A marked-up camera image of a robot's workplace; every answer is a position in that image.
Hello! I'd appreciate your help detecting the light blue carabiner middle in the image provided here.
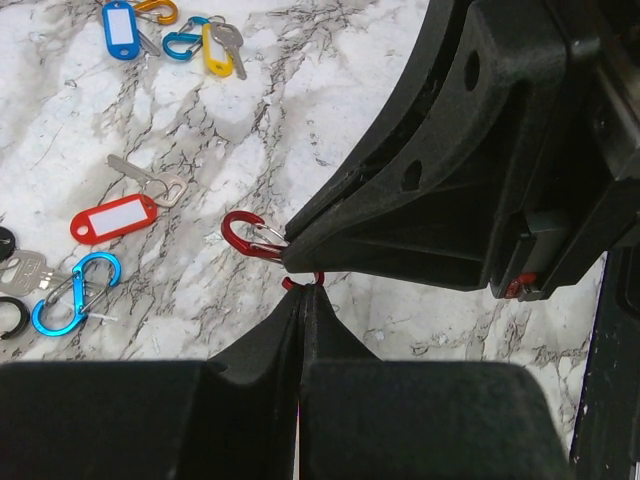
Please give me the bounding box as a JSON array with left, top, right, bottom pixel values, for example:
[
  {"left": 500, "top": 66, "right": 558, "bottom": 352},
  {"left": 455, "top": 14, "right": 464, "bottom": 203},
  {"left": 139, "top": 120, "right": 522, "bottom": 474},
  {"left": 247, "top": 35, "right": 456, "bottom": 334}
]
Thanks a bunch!
[{"left": 31, "top": 251, "right": 122, "bottom": 337}]

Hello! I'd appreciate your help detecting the yellow key tag with key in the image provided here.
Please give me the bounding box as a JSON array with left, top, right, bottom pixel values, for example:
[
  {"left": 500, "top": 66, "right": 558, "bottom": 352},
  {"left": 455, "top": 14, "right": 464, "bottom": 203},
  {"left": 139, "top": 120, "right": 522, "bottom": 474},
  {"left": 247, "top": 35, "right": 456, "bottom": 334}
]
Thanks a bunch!
[{"left": 202, "top": 16, "right": 247, "bottom": 80}]

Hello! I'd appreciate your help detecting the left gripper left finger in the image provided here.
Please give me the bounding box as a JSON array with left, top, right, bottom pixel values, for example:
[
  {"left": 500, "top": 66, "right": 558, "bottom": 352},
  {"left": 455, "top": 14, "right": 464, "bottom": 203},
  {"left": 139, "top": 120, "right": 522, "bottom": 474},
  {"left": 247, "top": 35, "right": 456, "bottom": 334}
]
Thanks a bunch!
[{"left": 1, "top": 288, "right": 302, "bottom": 479}]

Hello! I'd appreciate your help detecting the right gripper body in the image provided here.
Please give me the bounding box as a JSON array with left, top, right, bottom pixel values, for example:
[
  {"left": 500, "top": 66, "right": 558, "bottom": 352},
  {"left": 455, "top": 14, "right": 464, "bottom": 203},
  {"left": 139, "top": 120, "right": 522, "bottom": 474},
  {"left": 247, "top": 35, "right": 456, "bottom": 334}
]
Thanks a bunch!
[{"left": 490, "top": 1, "right": 639, "bottom": 301}]

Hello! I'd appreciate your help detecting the black key tag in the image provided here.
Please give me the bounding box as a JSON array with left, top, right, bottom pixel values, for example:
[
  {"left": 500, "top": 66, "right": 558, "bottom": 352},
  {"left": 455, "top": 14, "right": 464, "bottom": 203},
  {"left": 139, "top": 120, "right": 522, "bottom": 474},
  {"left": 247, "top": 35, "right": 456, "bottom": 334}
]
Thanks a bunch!
[{"left": 1, "top": 227, "right": 67, "bottom": 297}]

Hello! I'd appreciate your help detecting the blue carabiner front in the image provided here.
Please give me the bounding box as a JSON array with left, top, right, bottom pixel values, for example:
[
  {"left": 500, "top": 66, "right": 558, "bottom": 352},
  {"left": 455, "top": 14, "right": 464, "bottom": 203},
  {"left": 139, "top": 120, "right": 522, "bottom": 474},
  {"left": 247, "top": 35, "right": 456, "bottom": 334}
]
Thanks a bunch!
[{"left": 162, "top": 16, "right": 210, "bottom": 62}]

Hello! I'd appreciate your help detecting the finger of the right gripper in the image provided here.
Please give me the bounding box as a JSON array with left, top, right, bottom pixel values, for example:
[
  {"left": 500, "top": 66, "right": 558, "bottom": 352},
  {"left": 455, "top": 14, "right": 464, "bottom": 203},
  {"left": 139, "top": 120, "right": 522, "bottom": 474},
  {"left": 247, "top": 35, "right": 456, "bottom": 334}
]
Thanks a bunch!
[
  {"left": 280, "top": 0, "right": 571, "bottom": 291},
  {"left": 286, "top": 1, "right": 471, "bottom": 240}
]

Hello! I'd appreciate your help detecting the blue key tag with key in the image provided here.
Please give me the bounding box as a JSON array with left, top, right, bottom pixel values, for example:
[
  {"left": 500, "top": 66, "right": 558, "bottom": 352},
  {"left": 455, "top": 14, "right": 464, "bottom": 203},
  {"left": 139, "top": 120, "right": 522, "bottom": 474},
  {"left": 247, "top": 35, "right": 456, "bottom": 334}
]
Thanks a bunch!
[{"left": 101, "top": 1, "right": 161, "bottom": 60}]

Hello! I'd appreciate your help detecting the orange carabiner front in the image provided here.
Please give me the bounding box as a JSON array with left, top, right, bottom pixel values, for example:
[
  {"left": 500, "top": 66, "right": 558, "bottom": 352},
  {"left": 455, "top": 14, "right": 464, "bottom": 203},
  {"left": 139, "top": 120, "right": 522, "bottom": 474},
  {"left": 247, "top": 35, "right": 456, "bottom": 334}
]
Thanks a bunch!
[{"left": 131, "top": 0, "right": 179, "bottom": 25}]

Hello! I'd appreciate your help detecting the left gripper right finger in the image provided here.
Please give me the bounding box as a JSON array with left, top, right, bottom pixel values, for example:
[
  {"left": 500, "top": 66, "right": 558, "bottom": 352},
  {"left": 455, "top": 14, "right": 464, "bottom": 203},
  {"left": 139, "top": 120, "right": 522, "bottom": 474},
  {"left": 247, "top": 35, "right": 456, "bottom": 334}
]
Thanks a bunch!
[{"left": 299, "top": 286, "right": 571, "bottom": 479}]

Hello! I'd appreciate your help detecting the red key tag with key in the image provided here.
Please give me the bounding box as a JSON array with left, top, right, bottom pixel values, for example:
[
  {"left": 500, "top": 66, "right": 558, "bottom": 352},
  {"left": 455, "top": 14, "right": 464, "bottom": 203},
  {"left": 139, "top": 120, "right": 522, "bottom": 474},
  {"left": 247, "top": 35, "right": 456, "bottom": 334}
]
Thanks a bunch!
[{"left": 69, "top": 154, "right": 187, "bottom": 245}]

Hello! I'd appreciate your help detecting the black carabiner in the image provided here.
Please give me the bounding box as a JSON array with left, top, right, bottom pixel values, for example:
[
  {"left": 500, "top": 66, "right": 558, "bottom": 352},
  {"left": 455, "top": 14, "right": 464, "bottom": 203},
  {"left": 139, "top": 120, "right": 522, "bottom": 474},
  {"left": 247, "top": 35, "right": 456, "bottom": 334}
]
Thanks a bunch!
[{"left": 1, "top": 296, "right": 30, "bottom": 341}]

